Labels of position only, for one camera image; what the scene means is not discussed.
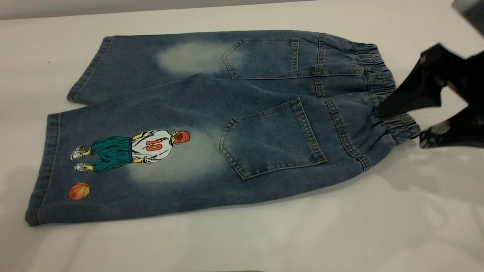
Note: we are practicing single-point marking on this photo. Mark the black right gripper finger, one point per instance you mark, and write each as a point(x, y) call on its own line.
point(457, 130)
point(423, 87)

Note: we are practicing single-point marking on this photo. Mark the blue denim shorts basketball print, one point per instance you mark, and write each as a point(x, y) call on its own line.
point(227, 113)

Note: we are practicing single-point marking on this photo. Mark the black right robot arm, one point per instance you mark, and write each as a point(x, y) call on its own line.
point(472, 13)

